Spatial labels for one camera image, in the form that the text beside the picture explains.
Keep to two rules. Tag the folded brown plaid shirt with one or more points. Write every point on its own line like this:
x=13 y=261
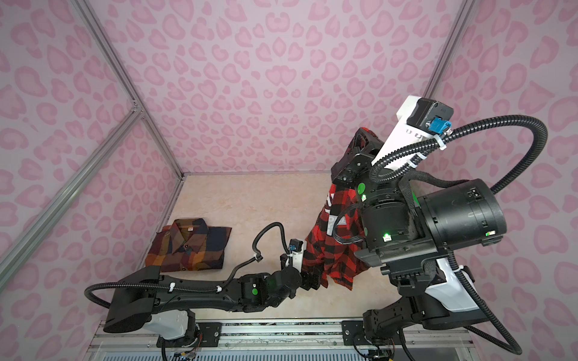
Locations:
x=188 y=244

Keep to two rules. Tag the red black plaid shirt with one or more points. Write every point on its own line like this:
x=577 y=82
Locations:
x=332 y=242

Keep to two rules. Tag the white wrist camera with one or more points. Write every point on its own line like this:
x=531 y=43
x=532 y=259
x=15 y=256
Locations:
x=418 y=119
x=295 y=256

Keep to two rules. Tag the right corner aluminium post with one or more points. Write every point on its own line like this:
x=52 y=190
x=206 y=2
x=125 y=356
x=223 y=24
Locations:
x=465 y=13

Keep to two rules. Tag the corner aluminium post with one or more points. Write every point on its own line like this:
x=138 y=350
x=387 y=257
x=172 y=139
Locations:
x=98 y=33
x=465 y=13

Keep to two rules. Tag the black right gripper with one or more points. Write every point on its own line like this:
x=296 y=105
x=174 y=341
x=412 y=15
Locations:
x=351 y=170

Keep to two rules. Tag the left corner aluminium post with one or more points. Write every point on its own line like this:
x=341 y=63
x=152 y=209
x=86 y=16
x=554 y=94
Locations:
x=98 y=33

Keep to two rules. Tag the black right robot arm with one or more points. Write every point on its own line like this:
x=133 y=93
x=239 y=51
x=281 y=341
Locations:
x=410 y=227

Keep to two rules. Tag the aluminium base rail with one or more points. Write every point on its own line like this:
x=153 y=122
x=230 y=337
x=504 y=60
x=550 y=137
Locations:
x=286 y=339

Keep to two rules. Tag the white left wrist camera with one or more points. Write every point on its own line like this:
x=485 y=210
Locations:
x=295 y=256

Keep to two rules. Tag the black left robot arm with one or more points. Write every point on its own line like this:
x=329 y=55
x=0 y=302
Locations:
x=144 y=293

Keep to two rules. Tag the aluminium frame diagonal bar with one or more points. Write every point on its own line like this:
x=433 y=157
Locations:
x=29 y=240

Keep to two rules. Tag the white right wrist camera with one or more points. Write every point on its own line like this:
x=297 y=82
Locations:
x=418 y=119

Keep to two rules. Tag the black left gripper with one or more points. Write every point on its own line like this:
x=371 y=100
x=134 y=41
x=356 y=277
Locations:
x=309 y=283

